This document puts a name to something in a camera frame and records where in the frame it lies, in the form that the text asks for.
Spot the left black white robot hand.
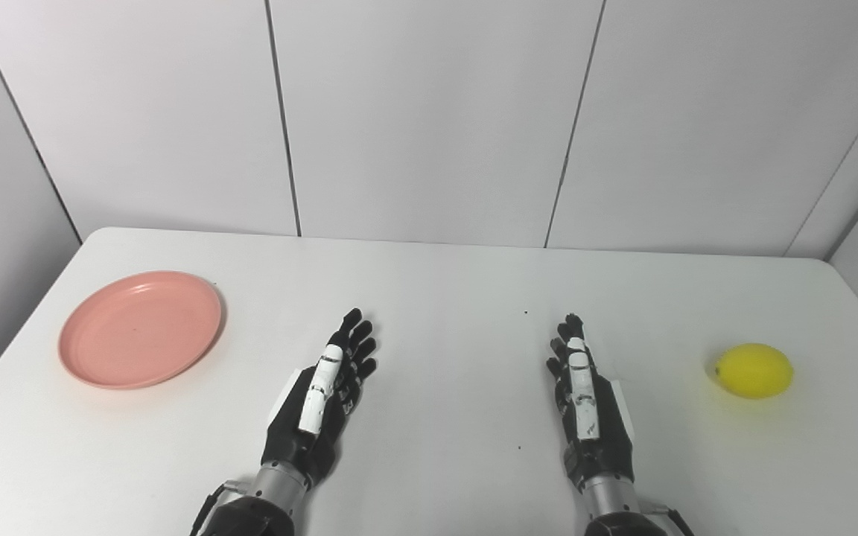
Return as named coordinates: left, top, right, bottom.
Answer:
left=261, top=307, right=378, bottom=488

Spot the pink round plate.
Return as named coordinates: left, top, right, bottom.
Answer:
left=57, top=270, right=224, bottom=391

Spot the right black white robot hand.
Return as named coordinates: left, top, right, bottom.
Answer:
left=546, top=313, right=636, bottom=492

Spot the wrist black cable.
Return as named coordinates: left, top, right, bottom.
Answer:
left=639, top=500, right=698, bottom=536
left=189, top=480, right=251, bottom=536

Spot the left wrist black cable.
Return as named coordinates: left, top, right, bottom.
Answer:
left=189, top=480, right=251, bottom=536

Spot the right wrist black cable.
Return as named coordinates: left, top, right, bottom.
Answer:
left=639, top=500, right=698, bottom=536

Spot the yellow lemon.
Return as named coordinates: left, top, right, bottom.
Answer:
left=714, top=342, right=795, bottom=401

